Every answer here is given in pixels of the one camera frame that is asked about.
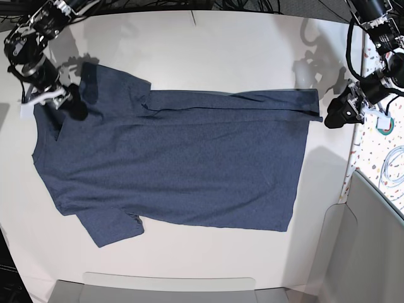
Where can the speckled white side table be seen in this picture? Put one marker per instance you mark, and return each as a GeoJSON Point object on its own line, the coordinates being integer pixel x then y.
{"type": "Point", "coordinates": [377, 150]}

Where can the green tape roll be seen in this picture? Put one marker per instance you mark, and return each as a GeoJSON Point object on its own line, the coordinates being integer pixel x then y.
{"type": "Point", "coordinates": [389, 130]}

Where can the grey chair front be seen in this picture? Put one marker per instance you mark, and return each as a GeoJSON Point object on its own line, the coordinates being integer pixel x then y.
{"type": "Point", "coordinates": [99, 287]}

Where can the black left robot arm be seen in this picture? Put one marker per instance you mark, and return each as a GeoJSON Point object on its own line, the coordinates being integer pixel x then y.
{"type": "Point", "coordinates": [382, 21]}

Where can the blue t-shirt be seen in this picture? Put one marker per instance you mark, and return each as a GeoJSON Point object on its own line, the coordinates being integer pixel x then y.
{"type": "Point", "coordinates": [190, 158]}

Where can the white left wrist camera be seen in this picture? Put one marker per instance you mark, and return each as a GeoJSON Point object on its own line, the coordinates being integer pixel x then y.
{"type": "Point", "coordinates": [382, 117]}

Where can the grey chair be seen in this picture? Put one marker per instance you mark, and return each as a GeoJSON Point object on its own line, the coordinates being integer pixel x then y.
{"type": "Point", "coordinates": [360, 254]}
{"type": "Point", "coordinates": [99, 287]}

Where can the grey chair right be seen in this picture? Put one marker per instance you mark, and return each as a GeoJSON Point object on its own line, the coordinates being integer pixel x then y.
{"type": "Point", "coordinates": [360, 254]}

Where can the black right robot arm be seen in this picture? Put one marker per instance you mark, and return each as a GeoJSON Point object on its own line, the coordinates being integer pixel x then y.
{"type": "Point", "coordinates": [24, 48]}

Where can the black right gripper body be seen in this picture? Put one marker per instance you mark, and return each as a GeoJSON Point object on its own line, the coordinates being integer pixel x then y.
{"type": "Point", "coordinates": [57, 94]}

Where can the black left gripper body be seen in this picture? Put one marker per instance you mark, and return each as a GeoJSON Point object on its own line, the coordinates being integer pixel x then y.
{"type": "Point", "coordinates": [355, 102]}

